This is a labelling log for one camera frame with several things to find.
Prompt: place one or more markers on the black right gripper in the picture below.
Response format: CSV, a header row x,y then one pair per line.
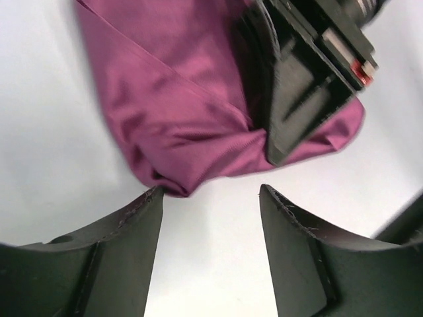
x,y
313,57

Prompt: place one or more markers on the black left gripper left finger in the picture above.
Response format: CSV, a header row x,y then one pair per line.
x,y
102,269

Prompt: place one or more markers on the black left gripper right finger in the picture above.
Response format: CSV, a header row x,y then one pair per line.
x,y
319,269

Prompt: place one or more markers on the purple cloth napkin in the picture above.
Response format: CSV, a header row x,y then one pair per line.
x,y
170,89

